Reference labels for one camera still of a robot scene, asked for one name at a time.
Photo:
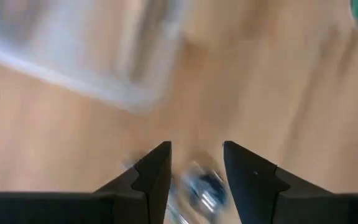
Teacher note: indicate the clear plastic cutlery organizer tray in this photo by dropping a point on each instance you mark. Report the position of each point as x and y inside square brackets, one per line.
[73, 46]

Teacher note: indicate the shiny silver spoon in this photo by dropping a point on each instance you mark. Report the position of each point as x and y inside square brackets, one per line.
[204, 193]

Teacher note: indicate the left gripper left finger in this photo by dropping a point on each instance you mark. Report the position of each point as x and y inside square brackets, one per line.
[120, 202]

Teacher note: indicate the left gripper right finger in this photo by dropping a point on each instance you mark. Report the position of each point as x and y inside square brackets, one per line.
[291, 202]

